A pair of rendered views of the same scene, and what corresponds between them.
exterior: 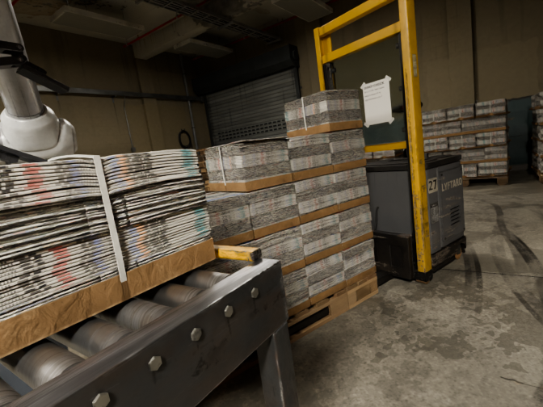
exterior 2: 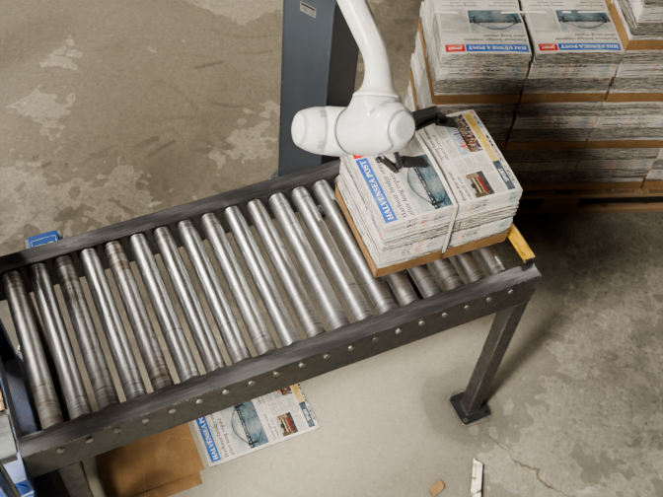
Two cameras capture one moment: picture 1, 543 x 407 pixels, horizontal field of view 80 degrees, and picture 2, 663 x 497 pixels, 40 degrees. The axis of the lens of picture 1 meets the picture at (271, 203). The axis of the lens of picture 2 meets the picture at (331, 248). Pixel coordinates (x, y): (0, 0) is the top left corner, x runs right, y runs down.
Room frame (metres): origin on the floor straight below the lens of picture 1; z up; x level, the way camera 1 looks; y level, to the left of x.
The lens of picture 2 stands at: (-0.90, -0.09, 2.75)
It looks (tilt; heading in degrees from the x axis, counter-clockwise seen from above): 54 degrees down; 25
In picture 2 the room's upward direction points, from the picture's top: 6 degrees clockwise
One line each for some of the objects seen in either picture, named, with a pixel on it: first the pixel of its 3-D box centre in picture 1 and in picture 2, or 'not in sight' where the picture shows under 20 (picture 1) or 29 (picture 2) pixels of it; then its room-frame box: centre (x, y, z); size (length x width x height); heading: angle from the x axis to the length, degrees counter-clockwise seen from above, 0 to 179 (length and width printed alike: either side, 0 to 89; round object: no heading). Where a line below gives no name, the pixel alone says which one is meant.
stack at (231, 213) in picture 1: (241, 268); (574, 102); (1.65, 0.21, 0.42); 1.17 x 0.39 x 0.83; 125
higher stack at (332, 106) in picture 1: (331, 199); not in sight; (2.06, -0.39, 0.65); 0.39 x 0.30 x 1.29; 35
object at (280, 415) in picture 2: not in sight; (250, 408); (0.18, 0.64, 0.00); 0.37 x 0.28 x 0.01; 144
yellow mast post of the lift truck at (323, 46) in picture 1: (334, 146); not in sight; (2.58, -0.55, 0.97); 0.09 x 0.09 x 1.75; 35
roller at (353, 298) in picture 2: not in sight; (331, 253); (0.36, 0.50, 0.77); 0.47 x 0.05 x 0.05; 54
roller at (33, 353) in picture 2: not in sight; (32, 349); (-0.27, 0.96, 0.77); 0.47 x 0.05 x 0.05; 54
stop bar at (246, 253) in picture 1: (184, 248); (490, 199); (0.73, 0.22, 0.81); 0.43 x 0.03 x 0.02; 54
